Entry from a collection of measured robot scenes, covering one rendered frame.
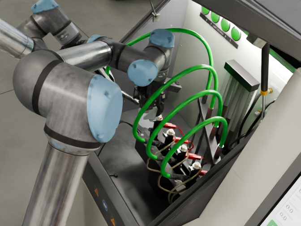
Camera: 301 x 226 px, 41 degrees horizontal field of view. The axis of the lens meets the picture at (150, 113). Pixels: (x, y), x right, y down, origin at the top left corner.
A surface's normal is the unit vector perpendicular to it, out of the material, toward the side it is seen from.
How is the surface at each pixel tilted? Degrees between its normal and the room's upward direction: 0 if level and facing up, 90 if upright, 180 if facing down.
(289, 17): 0
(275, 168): 76
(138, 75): 90
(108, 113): 83
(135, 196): 0
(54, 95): 51
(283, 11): 0
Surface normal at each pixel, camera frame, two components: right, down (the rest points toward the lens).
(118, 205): 0.14, -0.72
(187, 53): -0.86, 0.26
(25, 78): -0.40, -0.12
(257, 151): -0.80, 0.09
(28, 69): -0.36, -0.44
